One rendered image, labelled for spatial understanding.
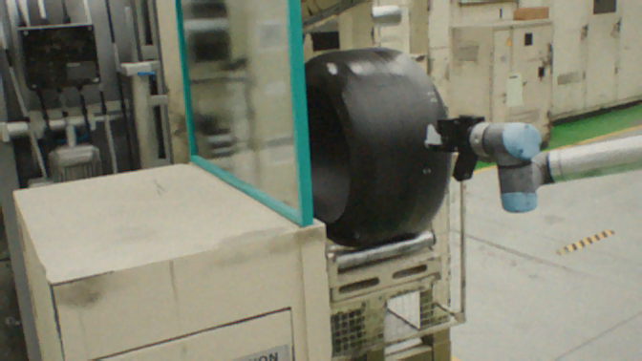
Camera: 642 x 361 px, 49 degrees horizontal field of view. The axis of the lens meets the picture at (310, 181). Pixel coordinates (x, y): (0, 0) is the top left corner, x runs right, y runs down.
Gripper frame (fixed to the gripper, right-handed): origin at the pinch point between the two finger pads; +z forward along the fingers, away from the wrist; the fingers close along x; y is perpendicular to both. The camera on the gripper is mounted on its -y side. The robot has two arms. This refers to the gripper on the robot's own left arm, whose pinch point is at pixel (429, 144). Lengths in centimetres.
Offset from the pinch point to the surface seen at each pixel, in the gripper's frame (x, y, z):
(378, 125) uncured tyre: 12.7, 6.6, 2.9
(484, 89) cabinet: -317, -10, 354
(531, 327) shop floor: -121, -110, 101
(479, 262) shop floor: -155, -101, 179
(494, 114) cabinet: -323, -33, 351
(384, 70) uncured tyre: 4.3, 19.9, 10.9
